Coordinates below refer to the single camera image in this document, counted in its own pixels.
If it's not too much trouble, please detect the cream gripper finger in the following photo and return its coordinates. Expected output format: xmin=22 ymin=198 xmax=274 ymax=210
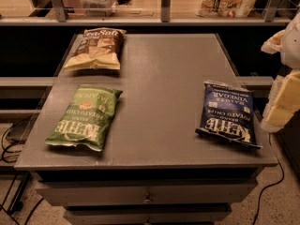
xmin=275 ymin=71 xmax=300 ymax=112
xmin=261 ymin=105 xmax=293 ymax=133

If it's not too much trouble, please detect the blue Kettle chip bag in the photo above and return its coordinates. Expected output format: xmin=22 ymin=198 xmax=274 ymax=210
xmin=196 ymin=81 xmax=261 ymax=149

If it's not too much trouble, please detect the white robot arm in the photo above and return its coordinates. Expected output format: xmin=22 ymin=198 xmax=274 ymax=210
xmin=261 ymin=14 xmax=300 ymax=133

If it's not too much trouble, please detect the colourful printed bag on shelf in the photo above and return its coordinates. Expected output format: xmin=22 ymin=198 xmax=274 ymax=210
xmin=196 ymin=0 xmax=256 ymax=18

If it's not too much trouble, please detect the brown sea salt chip bag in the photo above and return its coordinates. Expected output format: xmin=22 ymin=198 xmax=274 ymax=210
xmin=64 ymin=27 xmax=127 ymax=71

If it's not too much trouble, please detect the green Kettle jalapeno chip bag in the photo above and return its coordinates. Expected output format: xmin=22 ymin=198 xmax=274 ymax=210
xmin=45 ymin=84 xmax=122 ymax=152

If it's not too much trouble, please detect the grey drawer cabinet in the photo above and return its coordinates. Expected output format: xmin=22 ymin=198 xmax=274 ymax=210
xmin=16 ymin=34 xmax=277 ymax=225

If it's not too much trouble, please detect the drawer knob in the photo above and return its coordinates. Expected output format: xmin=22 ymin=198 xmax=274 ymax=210
xmin=143 ymin=194 xmax=153 ymax=204

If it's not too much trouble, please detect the clear plastic container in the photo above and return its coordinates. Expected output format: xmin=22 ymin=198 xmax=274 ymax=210
xmin=80 ymin=0 xmax=116 ymax=17

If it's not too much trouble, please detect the black cable right floor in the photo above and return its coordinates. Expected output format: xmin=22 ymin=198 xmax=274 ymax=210
xmin=251 ymin=133 xmax=286 ymax=225

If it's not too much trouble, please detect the metal shelf rail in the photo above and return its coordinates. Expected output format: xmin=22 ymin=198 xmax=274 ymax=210
xmin=0 ymin=0 xmax=299 ymax=26

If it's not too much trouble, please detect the black cables left floor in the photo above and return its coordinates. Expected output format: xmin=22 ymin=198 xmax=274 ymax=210
xmin=0 ymin=114 xmax=45 ymax=225

